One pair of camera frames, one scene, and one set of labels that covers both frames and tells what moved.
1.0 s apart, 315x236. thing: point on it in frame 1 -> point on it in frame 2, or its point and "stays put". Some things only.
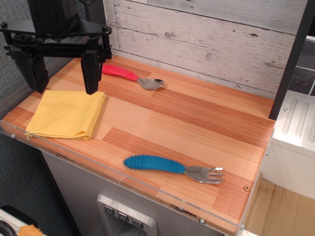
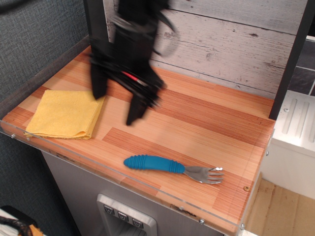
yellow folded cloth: [65, 114] stays put
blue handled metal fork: [200, 174] stays put
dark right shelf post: [293, 58] stays put
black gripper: [87, 39] -> [126, 59]
